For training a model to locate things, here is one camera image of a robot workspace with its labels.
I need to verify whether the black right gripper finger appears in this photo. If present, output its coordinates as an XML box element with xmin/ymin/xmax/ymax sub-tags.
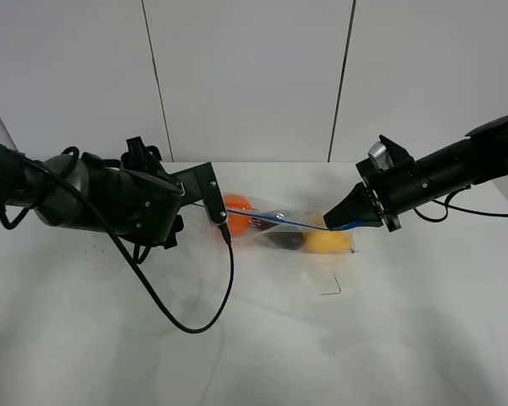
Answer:
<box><xmin>323</xmin><ymin>183</ymin><xmax>384</xmax><ymax>229</ymax></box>

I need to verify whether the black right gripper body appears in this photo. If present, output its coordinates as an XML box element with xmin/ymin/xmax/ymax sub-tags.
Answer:
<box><xmin>356</xmin><ymin>135</ymin><xmax>424</xmax><ymax>232</ymax></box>

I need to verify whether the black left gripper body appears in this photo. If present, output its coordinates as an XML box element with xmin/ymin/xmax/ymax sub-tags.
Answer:
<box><xmin>116</xmin><ymin>137</ymin><xmax>185</xmax><ymax>249</ymax></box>

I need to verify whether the clear blue-zip plastic bag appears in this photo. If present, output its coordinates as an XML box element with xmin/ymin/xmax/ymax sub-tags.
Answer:
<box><xmin>223</xmin><ymin>193</ymin><xmax>356</xmax><ymax>255</ymax></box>

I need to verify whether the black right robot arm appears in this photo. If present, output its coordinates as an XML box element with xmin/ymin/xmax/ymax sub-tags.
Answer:
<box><xmin>323</xmin><ymin>115</ymin><xmax>508</xmax><ymax>232</ymax></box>

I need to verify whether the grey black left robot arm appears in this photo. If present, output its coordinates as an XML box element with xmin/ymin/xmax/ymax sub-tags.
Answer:
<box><xmin>0</xmin><ymin>137</ymin><xmax>184</xmax><ymax>248</ymax></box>

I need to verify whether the yellow pear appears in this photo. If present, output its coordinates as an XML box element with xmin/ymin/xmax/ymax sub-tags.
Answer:
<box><xmin>304</xmin><ymin>214</ymin><xmax>352</xmax><ymax>255</ymax></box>

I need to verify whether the dark purple eggplant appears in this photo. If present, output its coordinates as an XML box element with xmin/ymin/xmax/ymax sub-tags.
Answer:
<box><xmin>251</xmin><ymin>211</ymin><xmax>305</xmax><ymax>251</ymax></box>

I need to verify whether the orange fruit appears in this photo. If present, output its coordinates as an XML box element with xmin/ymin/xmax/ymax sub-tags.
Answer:
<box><xmin>224</xmin><ymin>194</ymin><xmax>252</xmax><ymax>237</ymax></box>

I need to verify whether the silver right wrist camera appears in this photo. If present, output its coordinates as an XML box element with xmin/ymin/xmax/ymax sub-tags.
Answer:
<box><xmin>367</xmin><ymin>141</ymin><xmax>394</xmax><ymax>171</ymax></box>

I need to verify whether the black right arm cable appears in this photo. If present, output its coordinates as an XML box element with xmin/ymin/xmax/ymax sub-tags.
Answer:
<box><xmin>412</xmin><ymin>185</ymin><xmax>508</xmax><ymax>221</ymax></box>

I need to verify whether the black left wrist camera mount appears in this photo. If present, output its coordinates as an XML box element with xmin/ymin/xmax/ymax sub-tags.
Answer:
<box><xmin>171</xmin><ymin>162</ymin><xmax>228</xmax><ymax>226</ymax></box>

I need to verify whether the black left camera cable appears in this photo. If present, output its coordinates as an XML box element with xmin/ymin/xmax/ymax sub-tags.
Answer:
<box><xmin>25</xmin><ymin>156</ymin><xmax>235</xmax><ymax>334</ymax></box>

